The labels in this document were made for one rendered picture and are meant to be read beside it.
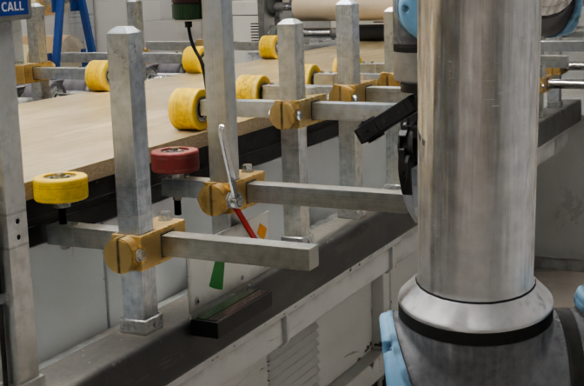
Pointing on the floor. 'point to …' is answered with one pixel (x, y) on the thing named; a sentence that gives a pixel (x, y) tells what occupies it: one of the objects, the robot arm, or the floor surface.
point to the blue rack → (69, 3)
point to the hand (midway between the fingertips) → (413, 214)
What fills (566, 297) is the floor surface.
